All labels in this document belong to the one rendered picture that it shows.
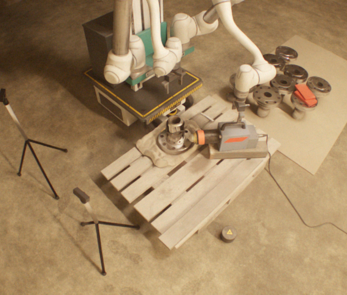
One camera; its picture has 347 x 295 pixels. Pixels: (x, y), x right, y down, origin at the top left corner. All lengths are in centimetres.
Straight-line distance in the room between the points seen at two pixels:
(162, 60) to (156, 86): 81
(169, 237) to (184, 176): 48
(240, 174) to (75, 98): 180
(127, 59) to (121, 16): 30
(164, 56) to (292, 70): 170
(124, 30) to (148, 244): 136
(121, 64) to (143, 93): 67
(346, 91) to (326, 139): 92
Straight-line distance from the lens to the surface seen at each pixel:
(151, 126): 233
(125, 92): 240
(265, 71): 176
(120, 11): 157
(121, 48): 171
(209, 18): 216
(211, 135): 198
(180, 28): 219
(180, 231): 182
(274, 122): 271
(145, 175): 205
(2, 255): 228
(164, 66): 162
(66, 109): 289
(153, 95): 234
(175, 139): 210
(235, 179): 204
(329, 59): 402
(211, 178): 204
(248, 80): 167
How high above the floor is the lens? 186
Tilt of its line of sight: 52 degrees down
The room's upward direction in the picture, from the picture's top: straight up
